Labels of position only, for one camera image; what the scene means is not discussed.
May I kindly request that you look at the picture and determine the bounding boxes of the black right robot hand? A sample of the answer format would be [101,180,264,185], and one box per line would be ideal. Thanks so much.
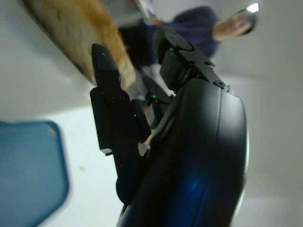
[89,26,250,227]

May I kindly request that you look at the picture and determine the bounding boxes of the toasted bread slice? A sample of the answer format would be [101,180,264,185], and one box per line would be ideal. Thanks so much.
[27,0,137,88]

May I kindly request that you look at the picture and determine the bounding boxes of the blue plastic tray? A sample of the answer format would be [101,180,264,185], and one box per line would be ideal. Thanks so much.
[0,120,70,227]

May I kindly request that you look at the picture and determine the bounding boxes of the person in dark clothes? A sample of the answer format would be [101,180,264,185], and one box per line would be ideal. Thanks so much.
[151,4,259,65]

